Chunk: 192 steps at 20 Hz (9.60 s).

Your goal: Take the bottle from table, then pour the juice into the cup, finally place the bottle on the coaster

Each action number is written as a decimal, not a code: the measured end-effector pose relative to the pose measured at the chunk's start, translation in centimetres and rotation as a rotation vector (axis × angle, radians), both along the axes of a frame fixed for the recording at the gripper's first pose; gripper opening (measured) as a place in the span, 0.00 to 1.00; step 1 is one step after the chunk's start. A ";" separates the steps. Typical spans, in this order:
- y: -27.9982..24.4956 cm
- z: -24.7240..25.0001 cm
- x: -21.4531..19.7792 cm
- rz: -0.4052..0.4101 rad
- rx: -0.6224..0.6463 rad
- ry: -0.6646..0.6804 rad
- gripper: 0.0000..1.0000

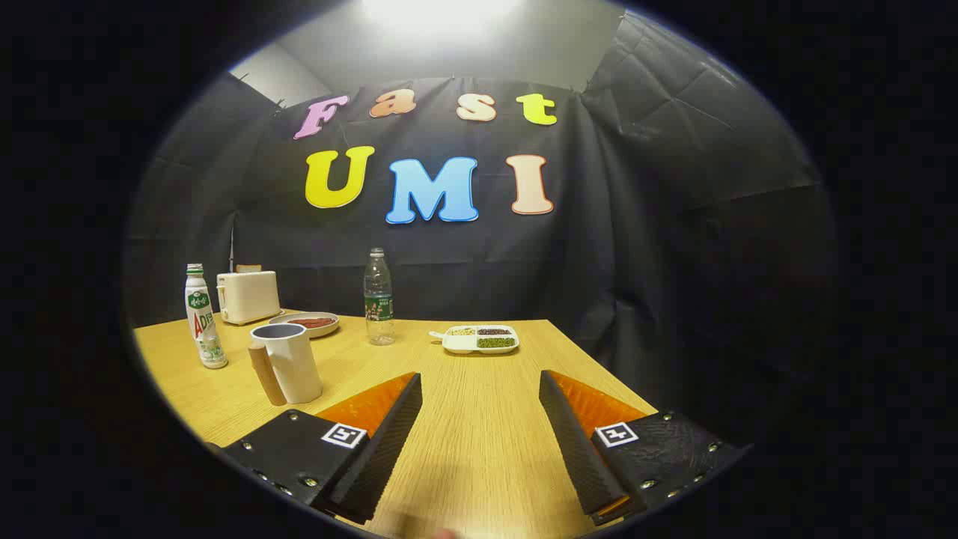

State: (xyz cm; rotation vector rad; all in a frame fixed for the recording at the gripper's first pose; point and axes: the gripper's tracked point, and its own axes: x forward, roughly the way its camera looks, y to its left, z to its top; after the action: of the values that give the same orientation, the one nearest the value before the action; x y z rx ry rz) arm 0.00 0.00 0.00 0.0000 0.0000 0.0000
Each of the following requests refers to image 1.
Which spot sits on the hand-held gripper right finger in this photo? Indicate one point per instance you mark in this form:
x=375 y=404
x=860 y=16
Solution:
x=580 y=457

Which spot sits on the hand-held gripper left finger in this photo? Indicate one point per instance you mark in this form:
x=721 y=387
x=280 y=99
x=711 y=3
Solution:
x=382 y=457

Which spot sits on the white juice bottle green collar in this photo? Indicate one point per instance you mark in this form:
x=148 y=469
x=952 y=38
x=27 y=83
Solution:
x=202 y=322

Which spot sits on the clear plastic water bottle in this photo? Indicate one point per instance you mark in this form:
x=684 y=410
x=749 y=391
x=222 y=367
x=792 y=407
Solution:
x=379 y=307

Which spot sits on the wooden table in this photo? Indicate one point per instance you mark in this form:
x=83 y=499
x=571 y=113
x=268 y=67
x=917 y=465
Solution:
x=479 y=419

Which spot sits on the white divided tray with beans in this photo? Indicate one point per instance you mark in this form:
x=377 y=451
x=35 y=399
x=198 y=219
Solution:
x=479 y=340

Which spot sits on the round plate with red food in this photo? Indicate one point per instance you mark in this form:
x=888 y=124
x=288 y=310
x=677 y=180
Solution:
x=307 y=324

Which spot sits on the black backdrop cloth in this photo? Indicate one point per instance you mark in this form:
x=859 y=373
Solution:
x=636 y=262

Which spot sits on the cream toaster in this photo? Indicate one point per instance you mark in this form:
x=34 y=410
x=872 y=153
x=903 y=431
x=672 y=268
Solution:
x=248 y=296

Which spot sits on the tan bread slice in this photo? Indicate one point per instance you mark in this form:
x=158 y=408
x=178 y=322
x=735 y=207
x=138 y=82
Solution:
x=248 y=268

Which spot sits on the bright ceiling light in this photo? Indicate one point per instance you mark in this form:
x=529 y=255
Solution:
x=441 y=11

